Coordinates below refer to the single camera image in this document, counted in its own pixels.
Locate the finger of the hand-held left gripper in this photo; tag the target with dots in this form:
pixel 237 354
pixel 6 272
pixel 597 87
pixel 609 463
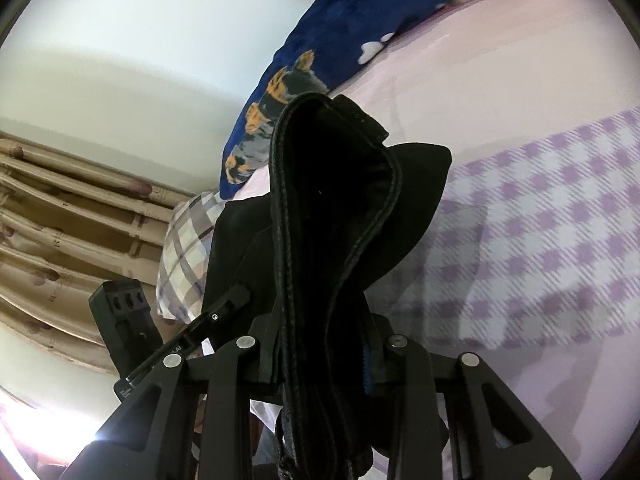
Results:
pixel 225 307

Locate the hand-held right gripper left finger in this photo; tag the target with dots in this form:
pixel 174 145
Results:
pixel 262 355

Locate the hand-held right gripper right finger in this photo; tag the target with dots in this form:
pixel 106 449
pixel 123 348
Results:
pixel 368 365

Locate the black pants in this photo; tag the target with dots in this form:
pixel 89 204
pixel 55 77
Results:
pixel 330 185

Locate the plaid pillow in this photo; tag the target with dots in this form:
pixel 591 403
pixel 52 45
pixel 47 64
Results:
pixel 187 255

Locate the beige patterned curtain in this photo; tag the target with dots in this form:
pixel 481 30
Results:
pixel 65 240

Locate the blue dog-print pillow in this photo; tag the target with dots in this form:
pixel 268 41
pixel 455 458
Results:
pixel 330 25

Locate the pink purple-checked bed sheet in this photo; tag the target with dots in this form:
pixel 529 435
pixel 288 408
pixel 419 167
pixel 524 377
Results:
pixel 500 60

